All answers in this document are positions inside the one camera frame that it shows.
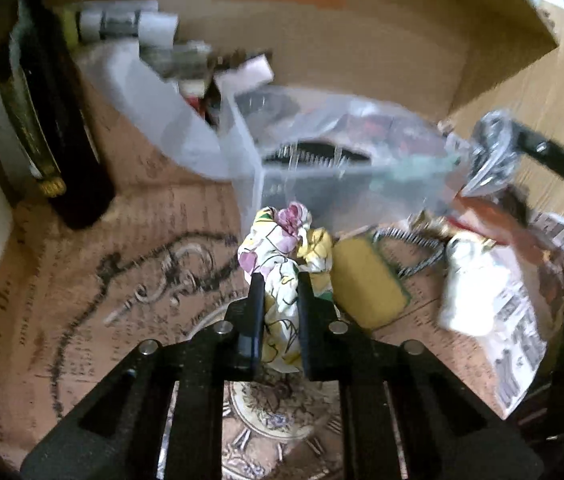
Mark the printed brown tablecloth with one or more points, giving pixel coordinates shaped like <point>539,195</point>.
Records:
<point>111,280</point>

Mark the clear plastic bag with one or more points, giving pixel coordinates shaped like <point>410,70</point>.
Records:
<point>322,140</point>

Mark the brown cardboard box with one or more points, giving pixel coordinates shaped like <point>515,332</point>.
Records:
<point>372,45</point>

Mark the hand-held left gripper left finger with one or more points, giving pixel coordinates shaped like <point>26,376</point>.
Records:
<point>257,310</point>

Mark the printed newspaper sheet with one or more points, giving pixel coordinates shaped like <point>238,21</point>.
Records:
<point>522,340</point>

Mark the floral fabric scrunchie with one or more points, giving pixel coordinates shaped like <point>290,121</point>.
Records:
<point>282,240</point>

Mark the reddish brown pouch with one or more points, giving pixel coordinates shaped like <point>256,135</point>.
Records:
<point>502,225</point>

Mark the dark glass bottle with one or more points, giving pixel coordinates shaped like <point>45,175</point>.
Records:
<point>56,125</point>

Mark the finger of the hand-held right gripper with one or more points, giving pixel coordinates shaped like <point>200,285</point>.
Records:
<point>552,155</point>

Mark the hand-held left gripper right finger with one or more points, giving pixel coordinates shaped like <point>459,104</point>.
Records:
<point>305,310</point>

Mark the yellow sponge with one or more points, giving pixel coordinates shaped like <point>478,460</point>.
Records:
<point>369,285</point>

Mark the white paper rolls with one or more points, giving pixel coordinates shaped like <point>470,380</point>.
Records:
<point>121,22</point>

